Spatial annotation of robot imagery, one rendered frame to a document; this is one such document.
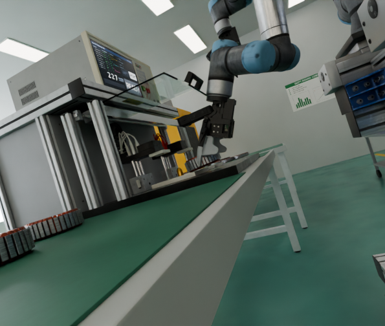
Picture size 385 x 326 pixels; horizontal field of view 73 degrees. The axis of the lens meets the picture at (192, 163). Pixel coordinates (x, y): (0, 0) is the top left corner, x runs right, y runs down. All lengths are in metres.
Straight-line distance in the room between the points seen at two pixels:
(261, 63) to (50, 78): 0.71
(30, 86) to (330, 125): 5.70
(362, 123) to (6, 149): 1.14
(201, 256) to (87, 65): 0.85
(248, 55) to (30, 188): 0.74
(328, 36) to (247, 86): 1.84
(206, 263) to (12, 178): 0.86
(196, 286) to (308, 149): 6.01
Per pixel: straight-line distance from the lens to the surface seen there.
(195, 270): 0.17
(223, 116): 0.77
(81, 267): 0.21
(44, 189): 0.90
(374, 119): 1.03
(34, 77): 1.12
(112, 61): 1.05
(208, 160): 0.76
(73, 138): 0.81
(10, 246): 0.40
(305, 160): 6.15
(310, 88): 6.24
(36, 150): 0.91
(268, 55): 0.71
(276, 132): 6.12
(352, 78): 1.03
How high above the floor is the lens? 0.79
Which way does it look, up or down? 1 degrees up
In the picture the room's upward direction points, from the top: 18 degrees counter-clockwise
